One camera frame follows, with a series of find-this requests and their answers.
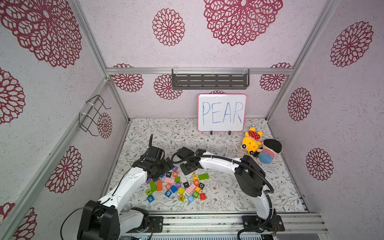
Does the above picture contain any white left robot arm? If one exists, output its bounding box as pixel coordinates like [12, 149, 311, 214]
[77, 147, 174, 240]

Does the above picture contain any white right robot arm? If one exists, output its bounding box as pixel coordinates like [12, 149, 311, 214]
[171, 147, 285, 239]

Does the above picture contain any black O letter block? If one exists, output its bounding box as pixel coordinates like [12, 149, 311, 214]
[198, 183, 205, 190]

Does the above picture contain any blue W letter block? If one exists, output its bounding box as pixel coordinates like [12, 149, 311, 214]
[147, 196, 155, 203]

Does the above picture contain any green 2 letter block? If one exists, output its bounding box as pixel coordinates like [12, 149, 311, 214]
[192, 192, 200, 199]

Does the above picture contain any orange rectangular block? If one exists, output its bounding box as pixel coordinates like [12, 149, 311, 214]
[156, 180, 163, 192]

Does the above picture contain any pink flat block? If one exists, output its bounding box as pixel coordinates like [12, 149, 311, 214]
[164, 177, 175, 185]

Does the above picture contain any green tall block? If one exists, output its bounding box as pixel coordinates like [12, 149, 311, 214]
[150, 182, 157, 193]

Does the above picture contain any green rectangular block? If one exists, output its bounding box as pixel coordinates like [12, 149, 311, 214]
[198, 173, 210, 181]

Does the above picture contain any long pink block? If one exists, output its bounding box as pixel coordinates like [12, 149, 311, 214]
[186, 185, 196, 194]

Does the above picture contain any floral table mat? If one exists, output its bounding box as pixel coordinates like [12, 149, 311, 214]
[101, 117, 307, 213]

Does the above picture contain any red cube block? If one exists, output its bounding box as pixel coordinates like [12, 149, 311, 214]
[200, 193, 207, 201]

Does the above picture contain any pink framed whiteboard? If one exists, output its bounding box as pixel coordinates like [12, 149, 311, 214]
[198, 94, 247, 132]

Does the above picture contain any yellow plush toy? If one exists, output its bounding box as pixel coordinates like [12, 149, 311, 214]
[241, 127, 264, 156]

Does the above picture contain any striped plush doll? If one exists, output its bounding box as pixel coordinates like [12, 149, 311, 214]
[257, 139, 282, 164]

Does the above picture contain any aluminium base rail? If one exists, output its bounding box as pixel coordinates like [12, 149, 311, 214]
[149, 212, 329, 236]

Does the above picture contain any grey metal wall shelf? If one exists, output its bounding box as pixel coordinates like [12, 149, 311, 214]
[171, 69, 250, 90]

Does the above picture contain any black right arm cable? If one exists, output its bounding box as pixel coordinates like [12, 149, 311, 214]
[170, 151, 275, 240]

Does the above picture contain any black wire wall rack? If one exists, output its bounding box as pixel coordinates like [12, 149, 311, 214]
[78, 95, 111, 137]

